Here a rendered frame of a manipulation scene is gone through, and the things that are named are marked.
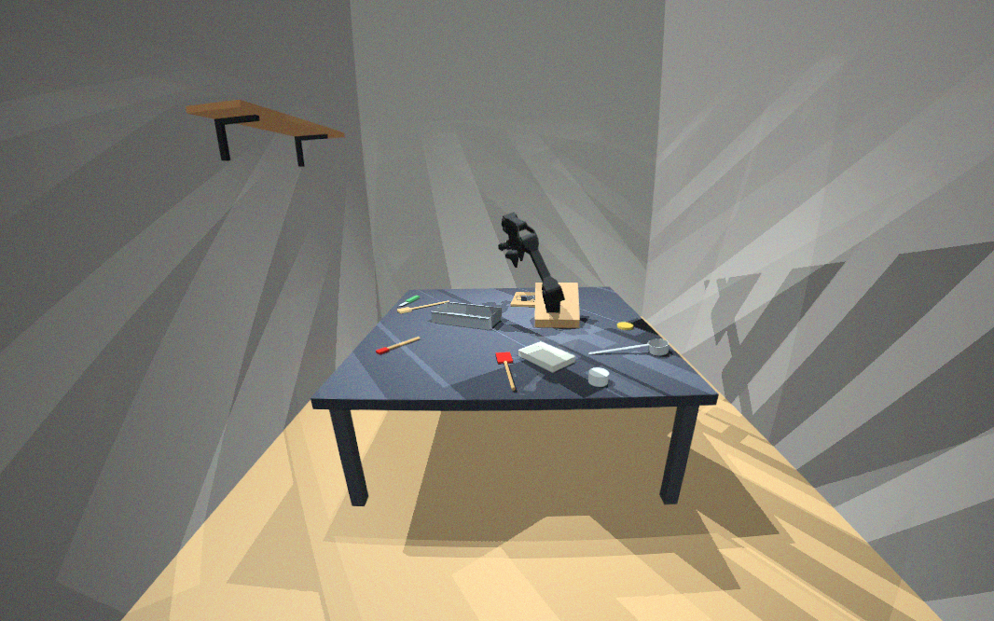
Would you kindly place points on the grey short cylinder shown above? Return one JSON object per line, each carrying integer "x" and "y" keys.
{"x": 598, "y": 377}

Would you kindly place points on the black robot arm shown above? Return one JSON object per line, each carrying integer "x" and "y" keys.
{"x": 552, "y": 290}

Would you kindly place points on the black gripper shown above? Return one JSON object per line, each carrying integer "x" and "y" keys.
{"x": 516, "y": 252}

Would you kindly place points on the white rectangular block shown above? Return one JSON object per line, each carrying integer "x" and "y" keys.
{"x": 546, "y": 356}

